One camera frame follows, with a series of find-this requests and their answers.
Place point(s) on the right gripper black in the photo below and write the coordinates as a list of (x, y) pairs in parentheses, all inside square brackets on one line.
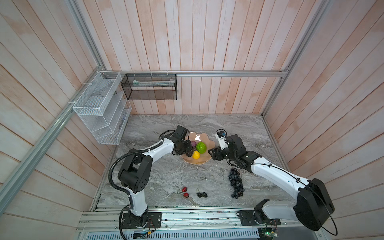
[(216, 151)]

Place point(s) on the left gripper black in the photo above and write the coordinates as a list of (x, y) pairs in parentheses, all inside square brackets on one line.
[(189, 148)]

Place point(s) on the yellow fake lemon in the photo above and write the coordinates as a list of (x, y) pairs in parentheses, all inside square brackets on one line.
[(196, 155)]

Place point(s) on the green bumpy fake fruit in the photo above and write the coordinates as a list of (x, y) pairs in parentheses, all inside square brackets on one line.
[(201, 147)]

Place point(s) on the black fake grape bunch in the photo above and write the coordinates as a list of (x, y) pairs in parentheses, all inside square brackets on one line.
[(237, 183)]

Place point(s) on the red fake cherry pair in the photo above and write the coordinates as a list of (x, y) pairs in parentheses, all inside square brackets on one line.
[(184, 192)]

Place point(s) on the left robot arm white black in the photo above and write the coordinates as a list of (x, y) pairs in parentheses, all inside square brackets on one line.
[(135, 171)]

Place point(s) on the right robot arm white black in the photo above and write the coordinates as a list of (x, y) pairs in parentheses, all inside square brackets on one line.
[(311, 205)]

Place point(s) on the pink wavy fruit bowl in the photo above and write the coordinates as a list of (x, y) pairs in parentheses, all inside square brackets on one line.
[(203, 137)]

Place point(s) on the black fake cherry pair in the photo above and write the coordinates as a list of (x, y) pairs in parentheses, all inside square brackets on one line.
[(201, 194)]

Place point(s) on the black mesh basket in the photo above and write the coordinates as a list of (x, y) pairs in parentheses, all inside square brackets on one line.
[(150, 87)]

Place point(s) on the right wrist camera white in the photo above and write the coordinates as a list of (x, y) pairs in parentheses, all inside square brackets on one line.
[(221, 136)]

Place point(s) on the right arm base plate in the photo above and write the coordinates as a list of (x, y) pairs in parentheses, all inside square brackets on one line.
[(256, 218)]

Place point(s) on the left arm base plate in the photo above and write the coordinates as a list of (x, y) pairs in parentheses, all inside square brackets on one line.
[(151, 220)]

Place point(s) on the white wire mesh shelf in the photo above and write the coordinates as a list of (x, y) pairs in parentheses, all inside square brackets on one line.
[(103, 108)]

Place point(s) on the horizontal aluminium wall rail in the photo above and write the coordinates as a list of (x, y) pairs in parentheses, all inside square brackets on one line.
[(228, 73)]

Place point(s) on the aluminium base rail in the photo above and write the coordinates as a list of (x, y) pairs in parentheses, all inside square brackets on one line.
[(105, 219)]

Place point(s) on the left aluminium frame rail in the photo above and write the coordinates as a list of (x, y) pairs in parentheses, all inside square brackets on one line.
[(45, 60)]

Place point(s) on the aluminium frame rail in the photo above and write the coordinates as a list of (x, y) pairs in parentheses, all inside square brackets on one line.
[(309, 32), (45, 60)]

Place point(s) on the right aluminium frame rail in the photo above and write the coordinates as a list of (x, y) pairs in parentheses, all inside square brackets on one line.
[(309, 32)]

